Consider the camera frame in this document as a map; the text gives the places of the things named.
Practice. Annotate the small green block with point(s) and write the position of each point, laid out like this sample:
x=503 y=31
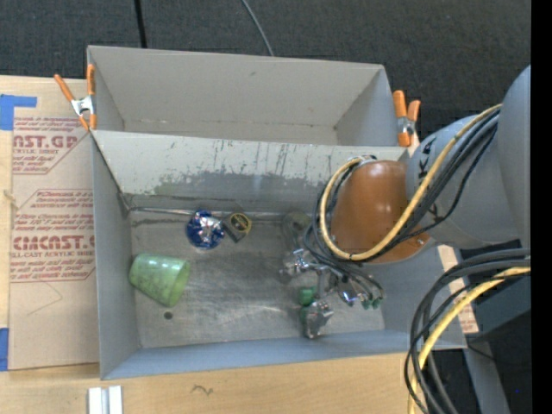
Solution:
x=307 y=295

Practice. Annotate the brown cardboard board red print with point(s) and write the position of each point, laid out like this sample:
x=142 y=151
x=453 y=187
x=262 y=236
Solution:
x=52 y=309

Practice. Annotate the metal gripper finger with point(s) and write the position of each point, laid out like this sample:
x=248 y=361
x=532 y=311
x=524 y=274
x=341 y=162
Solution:
x=318 y=317
x=297 y=265

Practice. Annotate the black and yellow tape measure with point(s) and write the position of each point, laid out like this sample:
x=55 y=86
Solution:
x=238 y=227

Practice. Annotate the shiny blue ball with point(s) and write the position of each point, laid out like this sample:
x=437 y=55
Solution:
x=204 y=230

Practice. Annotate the pale green plastic cup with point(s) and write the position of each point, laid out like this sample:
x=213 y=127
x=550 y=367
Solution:
x=160 y=277

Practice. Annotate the grey metal bin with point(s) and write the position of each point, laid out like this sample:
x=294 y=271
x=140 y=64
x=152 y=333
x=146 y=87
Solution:
x=241 y=102

